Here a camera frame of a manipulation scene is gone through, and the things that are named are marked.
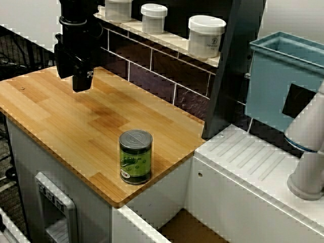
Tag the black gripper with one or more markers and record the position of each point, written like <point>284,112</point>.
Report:
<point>72,55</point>

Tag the green tin can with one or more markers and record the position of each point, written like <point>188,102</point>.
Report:
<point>135,158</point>

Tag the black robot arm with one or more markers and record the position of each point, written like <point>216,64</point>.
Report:
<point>76,15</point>

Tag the white toy sink unit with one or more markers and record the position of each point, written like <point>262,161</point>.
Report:
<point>248,177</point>

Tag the dark tiled backsplash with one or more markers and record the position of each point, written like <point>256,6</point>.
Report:
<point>152,71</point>

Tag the plain white lidded jar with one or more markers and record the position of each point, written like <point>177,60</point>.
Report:
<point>153,19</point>
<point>117,8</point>

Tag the cream shelf ledge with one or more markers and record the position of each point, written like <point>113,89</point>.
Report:
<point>174,41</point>

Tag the grey dispenser panel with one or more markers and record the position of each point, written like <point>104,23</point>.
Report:
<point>57,202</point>

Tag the white jar with logo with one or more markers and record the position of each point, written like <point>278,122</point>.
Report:
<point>205,35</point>

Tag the dark grey upright panel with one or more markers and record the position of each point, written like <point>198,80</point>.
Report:
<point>233,63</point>

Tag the blue plastic bin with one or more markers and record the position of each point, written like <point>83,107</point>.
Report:
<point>270,83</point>

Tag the grey toy faucet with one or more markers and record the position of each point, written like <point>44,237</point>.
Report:
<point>307,152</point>

